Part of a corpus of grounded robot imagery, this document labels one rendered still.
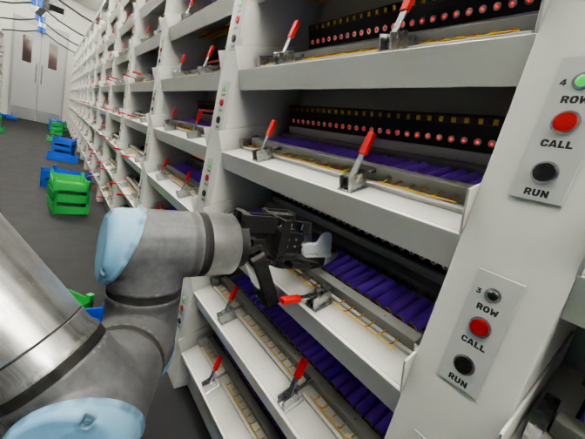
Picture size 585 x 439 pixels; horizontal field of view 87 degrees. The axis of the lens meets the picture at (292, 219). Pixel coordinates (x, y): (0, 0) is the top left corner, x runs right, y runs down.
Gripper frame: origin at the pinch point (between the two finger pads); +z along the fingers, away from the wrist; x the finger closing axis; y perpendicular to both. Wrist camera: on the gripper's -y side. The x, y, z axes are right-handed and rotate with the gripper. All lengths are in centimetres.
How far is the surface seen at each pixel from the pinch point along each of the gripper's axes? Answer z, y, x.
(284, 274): -6.1, -5.6, 3.1
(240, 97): -6.4, 26.7, 35.4
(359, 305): -3.8, -2.7, -13.4
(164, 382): -13, -59, 38
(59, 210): -40, -56, 204
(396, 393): -7.8, -7.2, -24.8
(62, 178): -40, -41, 234
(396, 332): -3.6, -2.8, -20.2
